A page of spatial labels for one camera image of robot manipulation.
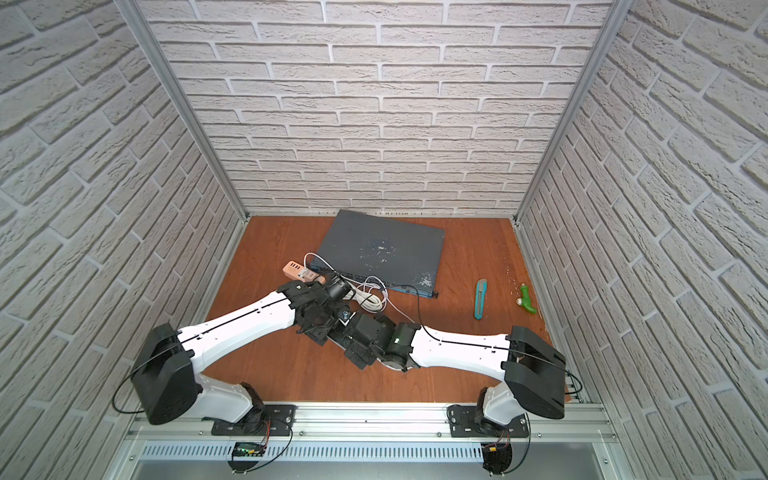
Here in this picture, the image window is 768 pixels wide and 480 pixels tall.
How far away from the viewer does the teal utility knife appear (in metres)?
0.94

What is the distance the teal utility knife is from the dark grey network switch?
14cm

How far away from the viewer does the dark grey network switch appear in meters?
0.99
